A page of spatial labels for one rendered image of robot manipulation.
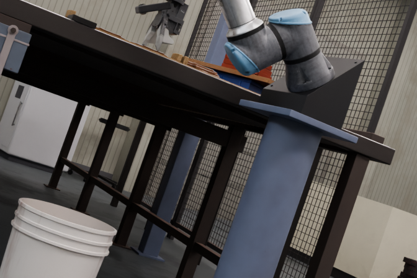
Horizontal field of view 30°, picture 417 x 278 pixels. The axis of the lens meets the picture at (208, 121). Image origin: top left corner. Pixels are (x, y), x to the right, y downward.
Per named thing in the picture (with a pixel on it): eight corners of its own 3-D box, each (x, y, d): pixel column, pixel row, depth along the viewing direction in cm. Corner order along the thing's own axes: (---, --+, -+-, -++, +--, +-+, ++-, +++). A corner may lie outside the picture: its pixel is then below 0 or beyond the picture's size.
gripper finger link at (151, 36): (154, 55, 273) (167, 35, 269) (139, 48, 271) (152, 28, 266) (153, 50, 275) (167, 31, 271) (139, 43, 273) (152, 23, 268)
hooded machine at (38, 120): (47, 167, 833) (90, 49, 839) (66, 177, 784) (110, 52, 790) (-13, 148, 799) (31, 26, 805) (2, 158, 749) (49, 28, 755)
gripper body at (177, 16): (178, 36, 264) (191, 4, 265) (156, 26, 260) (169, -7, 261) (170, 36, 271) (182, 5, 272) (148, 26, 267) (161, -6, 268)
